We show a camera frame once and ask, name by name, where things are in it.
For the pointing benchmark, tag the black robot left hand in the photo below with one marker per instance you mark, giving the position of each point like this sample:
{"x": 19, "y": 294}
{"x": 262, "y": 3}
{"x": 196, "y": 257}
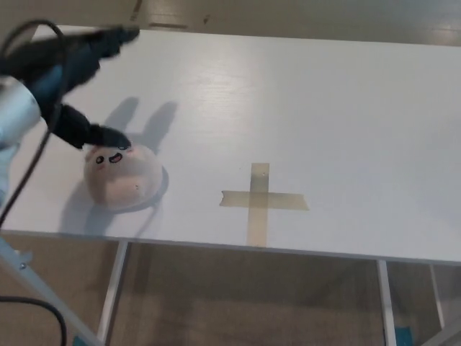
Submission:
{"x": 65, "y": 61}

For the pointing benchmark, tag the pink dumpling plush toy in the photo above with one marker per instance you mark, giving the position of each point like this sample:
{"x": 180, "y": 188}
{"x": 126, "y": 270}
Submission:
{"x": 126, "y": 180}

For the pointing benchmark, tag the white table leg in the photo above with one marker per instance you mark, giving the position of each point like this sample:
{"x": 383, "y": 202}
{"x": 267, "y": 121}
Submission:
{"x": 113, "y": 292}
{"x": 438, "y": 299}
{"x": 385, "y": 306}

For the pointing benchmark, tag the light blue metal frame bar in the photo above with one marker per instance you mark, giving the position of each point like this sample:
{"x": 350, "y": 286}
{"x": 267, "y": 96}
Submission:
{"x": 39, "y": 288}

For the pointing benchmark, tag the grey metal frame bar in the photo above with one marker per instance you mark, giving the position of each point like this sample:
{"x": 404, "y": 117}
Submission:
{"x": 446, "y": 333}

